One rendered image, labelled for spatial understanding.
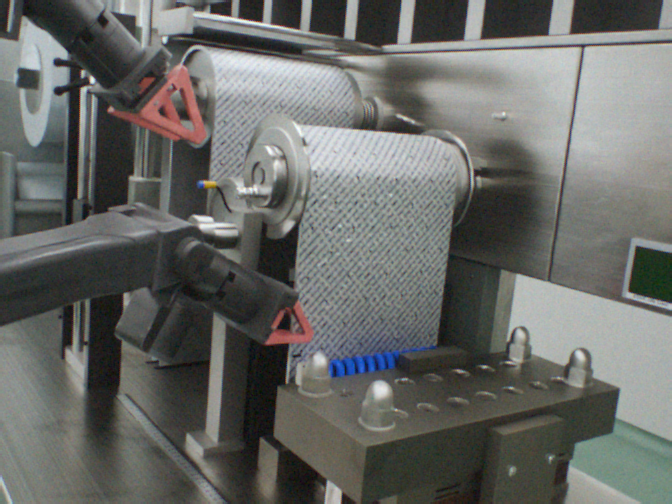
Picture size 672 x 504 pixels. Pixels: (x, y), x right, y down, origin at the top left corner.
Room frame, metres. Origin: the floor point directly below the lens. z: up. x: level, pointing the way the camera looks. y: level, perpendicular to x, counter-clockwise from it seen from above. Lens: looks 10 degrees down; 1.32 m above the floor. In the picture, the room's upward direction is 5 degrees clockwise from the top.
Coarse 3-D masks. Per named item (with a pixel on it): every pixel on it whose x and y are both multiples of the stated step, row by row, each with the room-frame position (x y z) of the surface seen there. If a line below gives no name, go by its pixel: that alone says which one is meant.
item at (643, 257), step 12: (648, 252) 0.80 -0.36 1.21; (660, 252) 0.79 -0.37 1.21; (636, 264) 0.81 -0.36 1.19; (648, 264) 0.79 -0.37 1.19; (660, 264) 0.78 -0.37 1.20; (636, 276) 0.80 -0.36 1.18; (648, 276) 0.79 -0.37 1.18; (660, 276) 0.78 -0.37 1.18; (636, 288) 0.80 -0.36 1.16; (648, 288) 0.79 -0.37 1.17; (660, 288) 0.78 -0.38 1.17
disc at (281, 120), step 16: (256, 128) 0.88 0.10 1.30; (288, 128) 0.82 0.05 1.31; (272, 144) 0.85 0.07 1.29; (304, 144) 0.80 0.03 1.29; (304, 160) 0.79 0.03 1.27; (304, 176) 0.79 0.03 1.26; (304, 192) 0.79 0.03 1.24; (272, 208) 0.84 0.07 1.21; (304, 208) 0.79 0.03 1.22; (288, 224) 0.81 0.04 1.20
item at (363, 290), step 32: (320, 256) 0.81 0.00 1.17; (352, 256) 0.84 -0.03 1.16; (384, 256) 0.87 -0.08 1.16; (416, 256) 0.90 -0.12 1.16; (320, 288) 0.82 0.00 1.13; (352, 288) 0.84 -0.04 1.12; (384, 288) 0.87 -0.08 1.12; (416, 288) 0.90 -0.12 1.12; (320, 320) 0.82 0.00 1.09; (352, 320) 0.85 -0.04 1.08; (384, 320) 0.88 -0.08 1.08; (416, 320) 0.91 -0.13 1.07; (288, 352) 0.80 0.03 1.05; (352, 352) 0.85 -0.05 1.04
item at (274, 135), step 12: (264, 132) 0.86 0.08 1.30; (276, 132) 0.84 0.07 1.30; (288, 144) 0.81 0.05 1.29; (444, 144) 0.98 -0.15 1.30; (288, 156) 0.81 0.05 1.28; (288, 168) 0.81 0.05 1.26; (456, 168) 0.95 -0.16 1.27; (288, 180) 0.81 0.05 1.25; (456, 180) 0.94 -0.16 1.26; (288, 192) 0.81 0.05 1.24; (456, 192) 0.94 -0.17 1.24; (252, 204) 0.87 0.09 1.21; (288, 204) 0.81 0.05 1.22; (264, 216) 0.85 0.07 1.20; (276, 216) 0.83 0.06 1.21
